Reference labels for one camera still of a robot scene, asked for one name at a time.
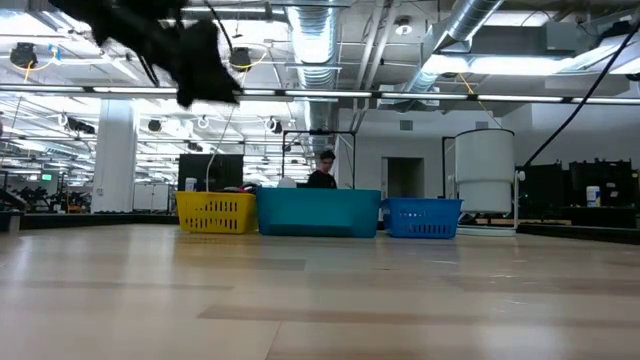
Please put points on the teal plastic bin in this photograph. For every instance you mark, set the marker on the teal plastic bin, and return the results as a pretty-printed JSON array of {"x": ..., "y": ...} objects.
[{"x": 320, "y": 210}]

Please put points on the black cabinet row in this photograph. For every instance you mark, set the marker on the black cabinet row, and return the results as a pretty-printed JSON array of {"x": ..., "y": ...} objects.
[{"x": 615, "y": 180}]

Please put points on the person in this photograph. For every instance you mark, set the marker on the person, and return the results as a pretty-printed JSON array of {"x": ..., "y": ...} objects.
[{"x": 322, "y": 180}]

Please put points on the blue slotted plastic basket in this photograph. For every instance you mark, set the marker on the blue slotted plastic basket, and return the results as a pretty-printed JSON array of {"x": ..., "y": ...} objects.
[{"x": 420, "y": 215}]

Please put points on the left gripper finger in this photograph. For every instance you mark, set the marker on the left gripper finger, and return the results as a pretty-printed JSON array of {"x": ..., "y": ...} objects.
[
  {"x": 187, "y": 92},
  {"x": 222, "y": 90}
]

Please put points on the white wipes canister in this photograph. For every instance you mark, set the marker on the white wipes canister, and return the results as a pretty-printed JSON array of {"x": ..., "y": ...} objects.
[
  {"x": 593, "y": 196},
  {"x": 190, "y": 185}
]

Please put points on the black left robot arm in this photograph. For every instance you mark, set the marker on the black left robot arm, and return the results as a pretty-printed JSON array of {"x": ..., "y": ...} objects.
[{"x": 115, "y": 20}]

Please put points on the round ceiling fixture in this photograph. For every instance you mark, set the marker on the round ceiling fixture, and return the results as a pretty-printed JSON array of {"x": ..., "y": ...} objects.
[{"x": 403, "y": 26}]

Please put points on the yellow slotted plastic basket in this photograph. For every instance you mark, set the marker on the yellow slotted plastic basket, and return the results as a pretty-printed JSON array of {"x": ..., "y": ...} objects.
[{"x": 215, "y": 212}]

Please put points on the white dome object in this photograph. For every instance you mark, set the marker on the white dome object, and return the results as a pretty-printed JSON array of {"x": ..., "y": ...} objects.
[{"x": 286, "y": 183}]

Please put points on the white cylinder container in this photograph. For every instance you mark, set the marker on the white cylinder container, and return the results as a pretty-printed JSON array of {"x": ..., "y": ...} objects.
[{"x": 484, "y": 170}]

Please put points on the silver ventilation duct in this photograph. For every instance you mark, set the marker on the silver ventilation duct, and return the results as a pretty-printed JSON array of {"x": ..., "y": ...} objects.
[
  {"x": 315, "y": 40},
  {"x": 470, "y": 20}
]

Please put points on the white building pillar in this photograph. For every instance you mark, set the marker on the white building pillar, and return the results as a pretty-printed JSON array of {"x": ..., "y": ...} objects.
[{"x": 115, "y": 160}]

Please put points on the black ceiling speaker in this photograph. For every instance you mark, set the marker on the black ceiling speaker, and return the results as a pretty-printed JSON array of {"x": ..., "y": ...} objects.
[{"x": 22, "y": 54}]

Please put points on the black tube frame stand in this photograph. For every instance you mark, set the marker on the black tube frame stand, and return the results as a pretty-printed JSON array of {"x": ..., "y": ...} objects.
[{"x": 320, "y": 132}]

